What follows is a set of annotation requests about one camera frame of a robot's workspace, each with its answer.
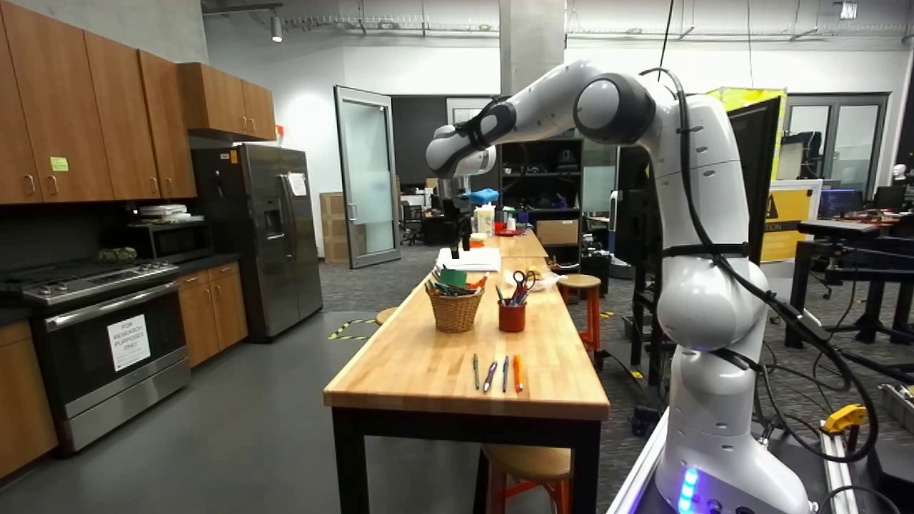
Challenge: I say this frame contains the glass door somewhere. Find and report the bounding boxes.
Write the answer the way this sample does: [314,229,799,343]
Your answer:
[330,82,402,272]

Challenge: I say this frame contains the wooden base cabinet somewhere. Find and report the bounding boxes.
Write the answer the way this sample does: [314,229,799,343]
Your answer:
[175,261,250,369]
[0,316,60,482]

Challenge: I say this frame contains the red cup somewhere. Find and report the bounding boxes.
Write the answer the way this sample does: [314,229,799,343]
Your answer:
[497,299,527,335]

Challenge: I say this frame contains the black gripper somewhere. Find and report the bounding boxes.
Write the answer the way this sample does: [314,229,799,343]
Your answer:
[454,203,480,263]

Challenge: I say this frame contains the black metal table frame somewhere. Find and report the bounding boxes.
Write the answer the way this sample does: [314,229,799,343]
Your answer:
[327,403,604,514]

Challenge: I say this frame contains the cardboard boxes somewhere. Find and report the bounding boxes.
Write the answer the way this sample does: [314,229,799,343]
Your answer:
[319,188,352,268]

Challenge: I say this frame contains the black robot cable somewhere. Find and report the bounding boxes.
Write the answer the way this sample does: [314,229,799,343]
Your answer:
[637,64,883,468]

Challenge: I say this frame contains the yellow bar clamp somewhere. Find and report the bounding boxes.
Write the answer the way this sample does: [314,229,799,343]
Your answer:
[820,403,871,439]

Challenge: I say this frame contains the clear plastic food bag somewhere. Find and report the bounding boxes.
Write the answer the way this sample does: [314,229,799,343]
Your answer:
[519,268,564,298]

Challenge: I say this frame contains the microwave oven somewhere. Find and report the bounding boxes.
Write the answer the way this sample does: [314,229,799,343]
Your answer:
[125,211,209,263]

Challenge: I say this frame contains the black workbench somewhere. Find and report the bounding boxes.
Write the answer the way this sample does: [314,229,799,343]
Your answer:
[781,211,914,351]

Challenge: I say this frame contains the stainless steel oven range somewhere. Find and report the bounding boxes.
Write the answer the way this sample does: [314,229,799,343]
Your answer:
[0,258,193,453]

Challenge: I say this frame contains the small wooden wall cabinets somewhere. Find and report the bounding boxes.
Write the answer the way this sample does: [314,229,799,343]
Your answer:
[176,61,280,144]

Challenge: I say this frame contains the white paper stack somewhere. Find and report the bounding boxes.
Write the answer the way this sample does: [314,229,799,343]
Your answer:
[434,246,506,276]

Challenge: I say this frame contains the stainless steel fridge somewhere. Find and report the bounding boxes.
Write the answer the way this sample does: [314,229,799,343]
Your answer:
[192,141,324,343]

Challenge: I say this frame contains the white sign on oven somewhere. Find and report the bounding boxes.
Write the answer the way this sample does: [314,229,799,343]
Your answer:
[103,312,153,375]

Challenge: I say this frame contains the wicker basket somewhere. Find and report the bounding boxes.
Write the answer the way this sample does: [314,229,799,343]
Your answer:
[422,282,486,335]

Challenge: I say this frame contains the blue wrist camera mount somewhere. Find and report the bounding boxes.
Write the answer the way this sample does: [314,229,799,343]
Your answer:
[460,185,502,208]

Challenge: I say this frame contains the large wooden wall cabinets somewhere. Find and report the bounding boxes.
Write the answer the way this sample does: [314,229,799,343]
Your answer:
[0,0,200,208]

